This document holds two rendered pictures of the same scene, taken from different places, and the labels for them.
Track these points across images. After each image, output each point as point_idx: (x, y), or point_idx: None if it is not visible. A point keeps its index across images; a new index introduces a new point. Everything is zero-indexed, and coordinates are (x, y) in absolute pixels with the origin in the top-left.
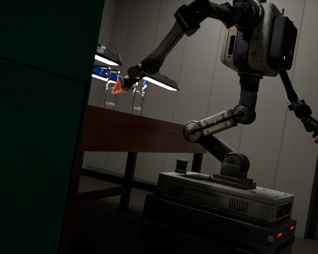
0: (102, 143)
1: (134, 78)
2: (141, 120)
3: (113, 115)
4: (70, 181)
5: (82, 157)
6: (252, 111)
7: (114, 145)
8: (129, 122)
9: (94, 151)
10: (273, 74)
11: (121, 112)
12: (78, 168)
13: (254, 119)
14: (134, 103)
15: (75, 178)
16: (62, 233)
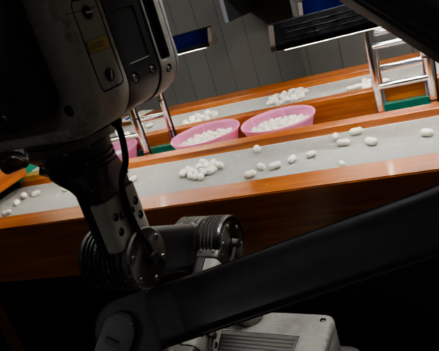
0: (8, 271)
1: (8, 174)
2: (80, 225)
3: (3, 235)
4: None
5: None
6: (93, 262)
7: (36, 271)
8: (50, 235)
9: (2, 281)
10: (51, 143)
11: (19, 228)
12: None
13: (125, 283)
14: (373, 79)
15: None
16: None
